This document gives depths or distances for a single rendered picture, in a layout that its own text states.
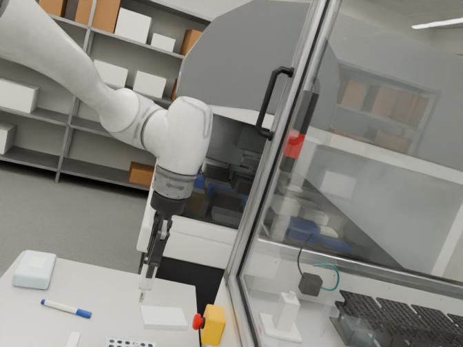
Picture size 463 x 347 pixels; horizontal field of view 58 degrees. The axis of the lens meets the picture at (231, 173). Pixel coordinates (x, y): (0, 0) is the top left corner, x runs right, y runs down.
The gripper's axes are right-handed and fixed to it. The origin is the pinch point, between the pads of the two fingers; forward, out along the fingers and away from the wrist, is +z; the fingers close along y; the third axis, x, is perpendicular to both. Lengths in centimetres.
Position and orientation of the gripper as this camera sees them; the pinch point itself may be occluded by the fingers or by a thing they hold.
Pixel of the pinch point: (148, 273)
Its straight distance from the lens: 100.6
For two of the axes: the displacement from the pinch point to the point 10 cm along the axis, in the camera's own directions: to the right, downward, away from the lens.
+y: 2.1, 2.8, -9.4
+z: -2.9, 9.3, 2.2
